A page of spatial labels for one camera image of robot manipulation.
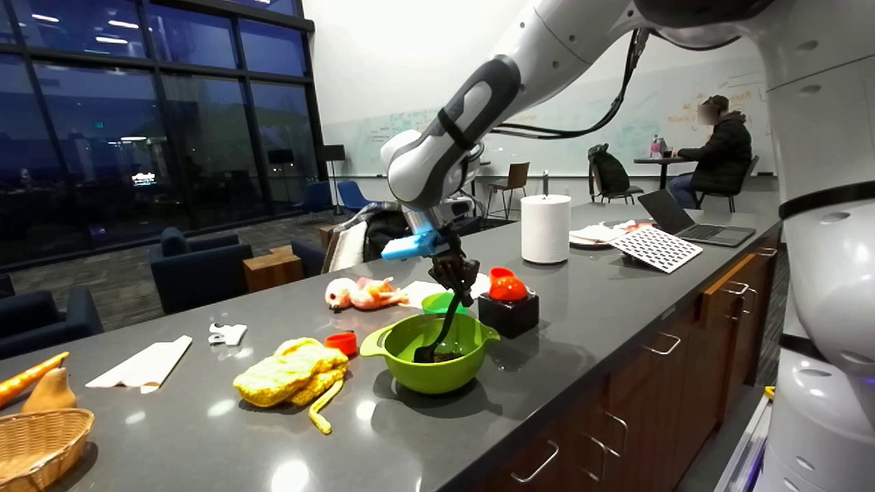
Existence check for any white paper towel roll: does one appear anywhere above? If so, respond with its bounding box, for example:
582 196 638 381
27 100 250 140
519 191 574 268

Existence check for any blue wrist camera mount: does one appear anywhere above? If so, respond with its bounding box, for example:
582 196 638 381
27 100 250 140
380 225 441 264

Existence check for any black backpack with jacket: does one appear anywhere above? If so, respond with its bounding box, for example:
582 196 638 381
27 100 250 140
326 200 433 274

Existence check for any yellow cloth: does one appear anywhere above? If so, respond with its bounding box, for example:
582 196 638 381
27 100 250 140
231 337 354 438

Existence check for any brown counter cabinet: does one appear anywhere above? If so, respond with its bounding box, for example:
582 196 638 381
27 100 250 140
447 227 788 492

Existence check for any seated person in black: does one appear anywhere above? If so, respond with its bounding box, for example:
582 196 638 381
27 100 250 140
668 94 758 212

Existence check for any dark blue armchair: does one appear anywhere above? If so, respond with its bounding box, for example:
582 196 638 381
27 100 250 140
288 237 328 278
147 227 257 314

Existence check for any dark study table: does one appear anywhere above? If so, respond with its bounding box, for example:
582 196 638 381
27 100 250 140
631 152 706 191

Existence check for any light green mixing bowl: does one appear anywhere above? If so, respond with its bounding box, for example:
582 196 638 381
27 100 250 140
359 312 503 396

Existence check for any tan cone bread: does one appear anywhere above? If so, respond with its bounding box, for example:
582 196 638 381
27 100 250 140
19 363 79 419

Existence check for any brown chair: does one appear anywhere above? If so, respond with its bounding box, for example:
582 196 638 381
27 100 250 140
496 160 533 221

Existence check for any grey laptop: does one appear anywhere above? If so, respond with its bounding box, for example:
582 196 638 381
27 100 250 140
635 189 758 252

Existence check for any blue chair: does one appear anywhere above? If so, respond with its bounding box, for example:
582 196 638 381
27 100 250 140
336 178 374 217

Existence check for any large glass window wall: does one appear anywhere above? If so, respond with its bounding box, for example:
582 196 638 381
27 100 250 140
0 0 332 270

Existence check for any white plate with papers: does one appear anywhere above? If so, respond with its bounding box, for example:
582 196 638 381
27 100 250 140
566 219 644 252

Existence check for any white keyboard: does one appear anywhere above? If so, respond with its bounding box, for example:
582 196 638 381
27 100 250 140
612 225 706 275

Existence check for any folded white paper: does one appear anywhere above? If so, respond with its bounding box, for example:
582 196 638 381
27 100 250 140
86 333 198 396

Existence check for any wooden side box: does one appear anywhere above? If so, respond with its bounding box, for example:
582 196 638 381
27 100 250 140
242 244 307 296

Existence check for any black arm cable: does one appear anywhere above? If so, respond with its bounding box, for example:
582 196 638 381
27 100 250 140
490 25 652 143

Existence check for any small dark green bowl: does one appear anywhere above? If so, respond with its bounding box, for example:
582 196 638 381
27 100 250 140
419 289 470 319

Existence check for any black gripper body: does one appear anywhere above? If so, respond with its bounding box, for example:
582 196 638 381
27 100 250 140
428 225 482 288

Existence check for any black square box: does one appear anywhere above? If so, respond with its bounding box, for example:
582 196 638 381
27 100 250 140
477 289 541 341

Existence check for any black backpack on chair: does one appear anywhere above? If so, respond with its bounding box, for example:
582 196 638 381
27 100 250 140
586 143 644 204

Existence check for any large white napkin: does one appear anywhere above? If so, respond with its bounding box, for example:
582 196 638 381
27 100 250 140
400 270 496 312

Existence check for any small red cup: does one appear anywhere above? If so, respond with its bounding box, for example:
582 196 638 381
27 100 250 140
326 329 361 360

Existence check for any wicker basket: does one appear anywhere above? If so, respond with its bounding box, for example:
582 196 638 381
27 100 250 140
0 404 95 492

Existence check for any orange bread stick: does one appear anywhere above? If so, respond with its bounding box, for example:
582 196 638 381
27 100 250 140
0 349 71 409

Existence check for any black ladle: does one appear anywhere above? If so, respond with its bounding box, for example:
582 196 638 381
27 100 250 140
412 289 469 365

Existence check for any dark blue sofa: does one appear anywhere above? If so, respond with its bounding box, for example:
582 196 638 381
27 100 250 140
0 288 104 360

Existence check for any orange white plush toy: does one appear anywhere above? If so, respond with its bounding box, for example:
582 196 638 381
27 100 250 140
322 274 410 314

